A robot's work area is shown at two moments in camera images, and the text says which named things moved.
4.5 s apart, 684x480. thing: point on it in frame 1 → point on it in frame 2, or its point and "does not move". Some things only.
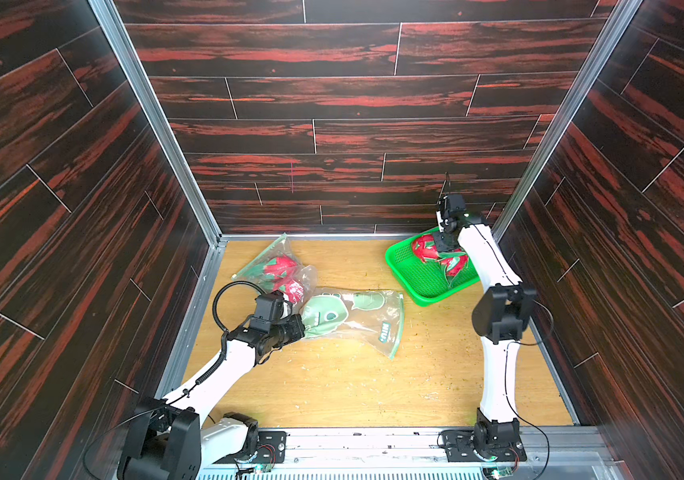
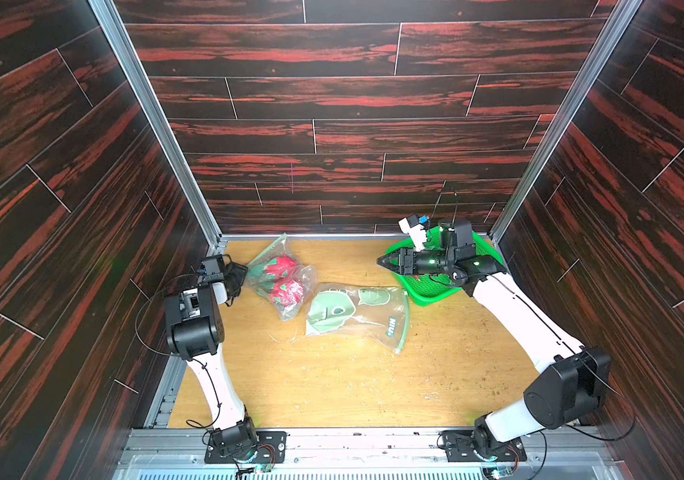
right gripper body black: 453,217 → 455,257
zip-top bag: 277,268 does not move
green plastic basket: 426,283 does not move
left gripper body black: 285,331 → 233,277
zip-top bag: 373,315 does not move
